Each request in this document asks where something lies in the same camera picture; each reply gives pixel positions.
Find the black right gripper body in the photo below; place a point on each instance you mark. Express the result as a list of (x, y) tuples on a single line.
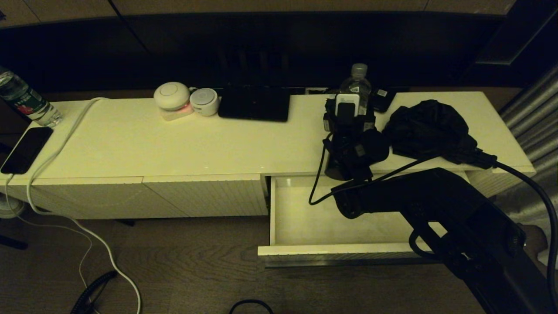
[(348, 126)]

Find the clear plastic water bottle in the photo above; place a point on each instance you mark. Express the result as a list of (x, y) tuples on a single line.
[(358, 80)]

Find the black cloth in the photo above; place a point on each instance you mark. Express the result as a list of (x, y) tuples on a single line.
[(427, 128)]

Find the white slatted drawer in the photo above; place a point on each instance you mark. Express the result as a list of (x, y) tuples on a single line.
[(314, 218)]

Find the long white tv cabinet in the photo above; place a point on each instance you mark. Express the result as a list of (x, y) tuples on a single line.
[(174, 144)]

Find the small black labelled device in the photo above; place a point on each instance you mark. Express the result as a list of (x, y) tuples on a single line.
[(383, 99)]

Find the large black television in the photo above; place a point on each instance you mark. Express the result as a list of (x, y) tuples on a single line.
[(305, 48)]

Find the black flat box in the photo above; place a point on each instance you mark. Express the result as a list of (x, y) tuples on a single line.
[(253, 106)]

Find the small white round device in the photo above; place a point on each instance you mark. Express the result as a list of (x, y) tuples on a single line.
[(204, 101)]

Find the large white round device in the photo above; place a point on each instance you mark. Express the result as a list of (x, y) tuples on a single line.
[(172, 96)]

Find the grey curtain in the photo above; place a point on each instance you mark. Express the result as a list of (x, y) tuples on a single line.
[(536, 126)]

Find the white sheer curtain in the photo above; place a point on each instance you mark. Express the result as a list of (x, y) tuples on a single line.
[(547, 257)]

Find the black smartphone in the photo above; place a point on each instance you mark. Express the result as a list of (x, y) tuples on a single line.
[(27, 149)]

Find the water bottle green red label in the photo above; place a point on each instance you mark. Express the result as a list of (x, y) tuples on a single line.
[(26, 102)]

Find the white round floor object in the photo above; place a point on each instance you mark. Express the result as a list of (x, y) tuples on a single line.
[(6, 208)]

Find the black floor foot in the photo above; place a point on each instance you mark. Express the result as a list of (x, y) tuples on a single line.
[(13, 242)]

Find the white wall socket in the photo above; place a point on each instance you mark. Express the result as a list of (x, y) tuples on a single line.
[(316, 91)]

